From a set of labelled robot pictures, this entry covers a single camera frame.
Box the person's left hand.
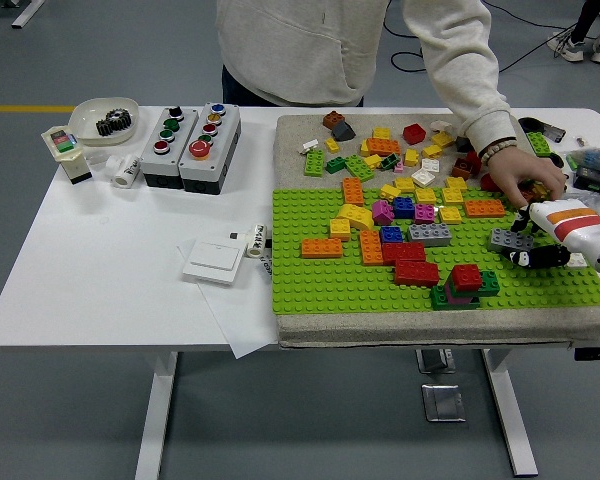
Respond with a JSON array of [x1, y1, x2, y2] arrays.
[[482, 144, 567, 210]]

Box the robot right hand white shell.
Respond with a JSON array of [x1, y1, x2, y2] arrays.
[[502, 198, 600, 271]]

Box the grey 2x4 brick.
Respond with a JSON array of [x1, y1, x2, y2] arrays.
[[487, 227, 536, 255], [407, 222, 453, 249]]

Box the red 2x4 brick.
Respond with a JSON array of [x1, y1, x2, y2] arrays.
[[393, 259, 441, 288], [381, 242, 427, 266]]

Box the lime green toy brick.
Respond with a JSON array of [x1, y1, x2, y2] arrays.
[[524, 130, 552, 157]]

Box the magenta toy brick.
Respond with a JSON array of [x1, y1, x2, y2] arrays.
[[444, 287, 476, 306]]

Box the green studded baseplate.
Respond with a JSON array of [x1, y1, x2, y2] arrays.
[[271, 184, 600, 315]]

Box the black glossy rectangular module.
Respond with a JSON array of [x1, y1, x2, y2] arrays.
[[538, 122, 567, 144]]

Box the black electronic module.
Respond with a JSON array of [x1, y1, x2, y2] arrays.
[[573, 167, 600, 197]]

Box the clear bag blue parts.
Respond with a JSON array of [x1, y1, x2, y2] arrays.
[[565, 147, 600, 174]]

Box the green 2x4 brick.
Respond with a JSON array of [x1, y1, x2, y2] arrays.
[[343, 154, 377, 182], [444, 269, 502, 298]]

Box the blue 2x2 brick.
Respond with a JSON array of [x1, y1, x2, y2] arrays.
[[379, 224, 406, 246], [392, 196, 416, 220]]

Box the person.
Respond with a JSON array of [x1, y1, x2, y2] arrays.
[[546, 0, 600, 65], [214, 0, 569, 210]]

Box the magenta slope brick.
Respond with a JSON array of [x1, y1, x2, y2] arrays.
[[369, 198, 397, 225]]

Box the yellow arch brick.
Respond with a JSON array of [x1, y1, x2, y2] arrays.
[[335, 202, 376, 232]]

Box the grey metal floor box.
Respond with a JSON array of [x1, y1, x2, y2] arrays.
[[415, 348, 455, 375]]

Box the metal floor socket plate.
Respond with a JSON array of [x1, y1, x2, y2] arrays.
[[420, 383, 467, 424]]

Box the white labelled tube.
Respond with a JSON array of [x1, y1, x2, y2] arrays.
[[244, 223, 272, 260]]

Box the grey emergency-stop control box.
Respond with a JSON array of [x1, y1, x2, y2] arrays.
[[178, 102, 243, 195]]

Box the white paper sheet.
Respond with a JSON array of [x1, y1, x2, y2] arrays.
[[176, 234, 281, 360]]

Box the grey four-button control box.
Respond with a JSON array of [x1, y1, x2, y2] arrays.
[[138, 106, 201, 190]]

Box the black metal gear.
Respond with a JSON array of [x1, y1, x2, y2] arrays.
[[95, 117, 126, 137], [104, 108, 134, 132]]

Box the white plastic bowl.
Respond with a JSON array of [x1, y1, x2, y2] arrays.
[[68, 96, 140, 148]]

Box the white background table leg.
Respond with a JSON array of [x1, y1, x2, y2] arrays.
[[10, 0, 47, 30]]

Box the black floor cable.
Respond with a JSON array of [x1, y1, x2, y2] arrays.
[[383, 19, 581, 80]]

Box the white wall switch plate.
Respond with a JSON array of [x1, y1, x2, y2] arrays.
[[181, 240, 243, 286]]

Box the white red-green switch module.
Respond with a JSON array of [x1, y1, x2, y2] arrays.
[[40, 124, 93, 186]]

